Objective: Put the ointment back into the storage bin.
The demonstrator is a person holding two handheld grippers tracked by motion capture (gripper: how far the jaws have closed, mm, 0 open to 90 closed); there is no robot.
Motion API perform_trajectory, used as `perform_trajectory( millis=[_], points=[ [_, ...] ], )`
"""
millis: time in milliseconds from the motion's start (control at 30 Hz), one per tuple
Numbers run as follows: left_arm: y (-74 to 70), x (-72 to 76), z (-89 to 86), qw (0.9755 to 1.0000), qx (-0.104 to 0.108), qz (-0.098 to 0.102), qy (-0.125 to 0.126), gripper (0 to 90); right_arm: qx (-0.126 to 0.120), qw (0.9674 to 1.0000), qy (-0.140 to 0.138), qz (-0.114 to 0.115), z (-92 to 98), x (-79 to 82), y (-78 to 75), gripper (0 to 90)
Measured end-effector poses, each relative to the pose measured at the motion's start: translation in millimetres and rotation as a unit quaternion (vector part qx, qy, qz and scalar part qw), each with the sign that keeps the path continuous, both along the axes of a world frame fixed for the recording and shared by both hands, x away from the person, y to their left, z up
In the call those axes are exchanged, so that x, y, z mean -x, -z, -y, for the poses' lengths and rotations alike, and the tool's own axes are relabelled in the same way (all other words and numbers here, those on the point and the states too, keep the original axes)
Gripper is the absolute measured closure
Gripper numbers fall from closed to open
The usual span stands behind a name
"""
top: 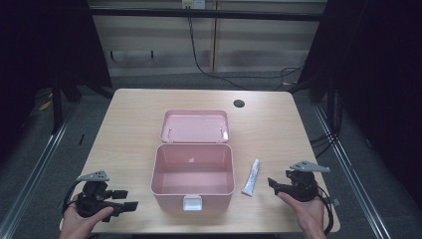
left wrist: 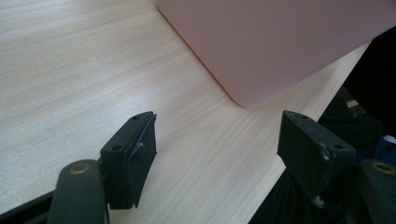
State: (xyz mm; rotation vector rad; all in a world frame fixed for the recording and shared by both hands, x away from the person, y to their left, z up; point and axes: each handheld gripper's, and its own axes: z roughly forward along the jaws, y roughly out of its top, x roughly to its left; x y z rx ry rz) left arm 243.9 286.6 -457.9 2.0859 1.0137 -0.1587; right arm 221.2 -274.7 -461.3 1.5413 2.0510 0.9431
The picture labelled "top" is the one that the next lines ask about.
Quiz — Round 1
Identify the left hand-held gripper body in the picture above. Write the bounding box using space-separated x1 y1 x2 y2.
76 169 117 223

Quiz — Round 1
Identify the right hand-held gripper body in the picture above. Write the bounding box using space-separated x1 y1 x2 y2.
281 160 331 203

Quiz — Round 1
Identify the white ointment tube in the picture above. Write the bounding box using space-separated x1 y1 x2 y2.
241 158 261 197

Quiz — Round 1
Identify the pink plastic storage box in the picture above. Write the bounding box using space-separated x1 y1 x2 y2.
150 110 236 214

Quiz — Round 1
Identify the person's right hand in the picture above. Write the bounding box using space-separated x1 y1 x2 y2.
277 192 328 239

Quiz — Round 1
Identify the person's left hand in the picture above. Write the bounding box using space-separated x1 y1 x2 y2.
59 196 114 239

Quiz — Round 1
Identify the black metal stand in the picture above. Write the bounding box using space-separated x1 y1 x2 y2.
50 78 65 135

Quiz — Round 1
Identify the yellow floor tape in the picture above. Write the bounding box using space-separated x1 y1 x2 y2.
38 94 54 112

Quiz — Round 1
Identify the dark curtain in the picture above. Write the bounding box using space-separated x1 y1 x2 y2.
0 0 113 160
295 0 422 210

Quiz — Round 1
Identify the black horizontal metal bar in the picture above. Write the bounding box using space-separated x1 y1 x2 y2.
89 7 324 23

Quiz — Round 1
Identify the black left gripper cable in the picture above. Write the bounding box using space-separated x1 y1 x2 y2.
62 180 86 215

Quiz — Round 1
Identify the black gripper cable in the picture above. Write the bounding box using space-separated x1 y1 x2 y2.
62 180 86 215
315 184 334 237

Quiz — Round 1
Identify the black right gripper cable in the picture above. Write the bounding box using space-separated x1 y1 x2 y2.
315 184 334 237

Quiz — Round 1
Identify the aluminium floor rail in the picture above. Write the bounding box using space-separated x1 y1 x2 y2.
313 105 393 239
0 108 79 239

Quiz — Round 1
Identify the bundle of black floor cables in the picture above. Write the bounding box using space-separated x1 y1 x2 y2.
309 88 344 159

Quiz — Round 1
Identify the long black wall cable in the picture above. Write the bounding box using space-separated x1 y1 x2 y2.
186 15 304 92

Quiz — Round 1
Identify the white wall power outlet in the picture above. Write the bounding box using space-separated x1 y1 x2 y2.
180 0 207 10

